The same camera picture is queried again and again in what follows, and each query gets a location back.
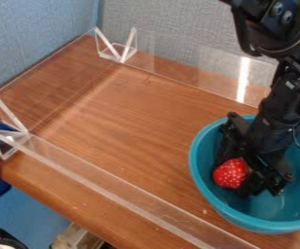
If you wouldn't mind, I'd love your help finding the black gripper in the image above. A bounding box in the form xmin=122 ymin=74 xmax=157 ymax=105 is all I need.
xmin=214 ymin=112 xmax=294 ymax=198

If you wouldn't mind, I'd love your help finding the red strawberry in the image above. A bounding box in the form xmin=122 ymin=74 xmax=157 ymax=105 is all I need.
xmin=213 ymin=158 xmax=250 ymax=189

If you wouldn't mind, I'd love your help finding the blue plastic bowl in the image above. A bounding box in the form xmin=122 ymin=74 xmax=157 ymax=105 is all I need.
xmin=189 ymin=118 xmax=300 ymax=234

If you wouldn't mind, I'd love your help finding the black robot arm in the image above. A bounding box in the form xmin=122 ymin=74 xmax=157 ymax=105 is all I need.
xmin=217 ymin=0 xmax=300 ymax=197

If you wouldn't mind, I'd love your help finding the clear acrylic barrier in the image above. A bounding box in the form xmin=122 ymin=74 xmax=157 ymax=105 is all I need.
xmin=0 ymin=26 xmax=300 ymax=249

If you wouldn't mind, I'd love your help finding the beige object under table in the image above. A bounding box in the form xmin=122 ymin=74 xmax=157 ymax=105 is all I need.
xmin=50 ymin=223 xmax=105 ymax=249

